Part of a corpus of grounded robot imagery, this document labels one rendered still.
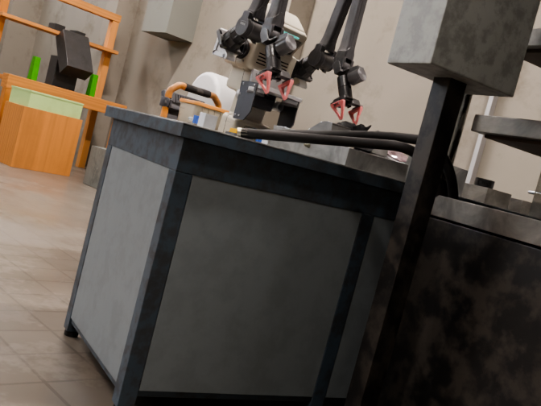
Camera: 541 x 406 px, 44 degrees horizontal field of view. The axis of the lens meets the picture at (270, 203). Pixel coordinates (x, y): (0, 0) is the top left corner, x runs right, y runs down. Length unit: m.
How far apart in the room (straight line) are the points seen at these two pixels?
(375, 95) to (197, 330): 4.41
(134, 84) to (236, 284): 7.36
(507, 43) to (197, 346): 1.14
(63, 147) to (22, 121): 0.54
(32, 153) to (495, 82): 6.06
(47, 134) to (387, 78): 3.57
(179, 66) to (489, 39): 6.84
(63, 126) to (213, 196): 5.71
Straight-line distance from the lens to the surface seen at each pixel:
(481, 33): 1.72
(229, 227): 1.84
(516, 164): 5.21
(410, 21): 1.71
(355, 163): 2.17
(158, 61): 8.76
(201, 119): 2.23
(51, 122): 7.38
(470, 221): 1.83
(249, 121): 2.88
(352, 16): 2.93
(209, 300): 1.88
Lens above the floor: 0.77
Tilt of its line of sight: 4 degrees down
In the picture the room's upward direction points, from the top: 15 degrees clockwise
